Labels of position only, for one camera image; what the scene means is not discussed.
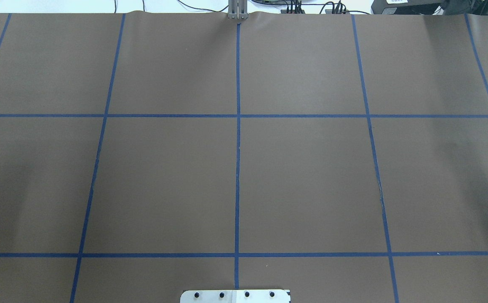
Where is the black box device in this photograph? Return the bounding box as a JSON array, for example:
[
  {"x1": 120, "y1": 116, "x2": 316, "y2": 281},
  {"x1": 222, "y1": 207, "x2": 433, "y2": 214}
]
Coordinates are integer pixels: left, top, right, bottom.
[{"x1": 371, "y1": 0, "x2": 442, "y2": 15}]

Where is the brown paper table mat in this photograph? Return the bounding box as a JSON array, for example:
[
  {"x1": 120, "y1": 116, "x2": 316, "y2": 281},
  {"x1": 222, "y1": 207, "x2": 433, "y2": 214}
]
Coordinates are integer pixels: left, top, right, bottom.
[{"x1": 0, "y1": 11, "x2": 488, "y2": 303}]

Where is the aluminium frame post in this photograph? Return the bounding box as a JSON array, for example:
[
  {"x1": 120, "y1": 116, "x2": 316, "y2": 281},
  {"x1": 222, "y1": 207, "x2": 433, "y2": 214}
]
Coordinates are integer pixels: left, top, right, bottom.
[{"x1": 228, "y1": 0, "x2": 249, "y2": 21}]

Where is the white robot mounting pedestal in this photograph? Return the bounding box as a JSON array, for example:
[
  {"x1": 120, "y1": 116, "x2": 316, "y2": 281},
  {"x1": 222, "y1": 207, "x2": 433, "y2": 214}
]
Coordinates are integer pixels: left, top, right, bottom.
[{"x1": 180, "y1": 289, "x2": 291, "y2": 303}]

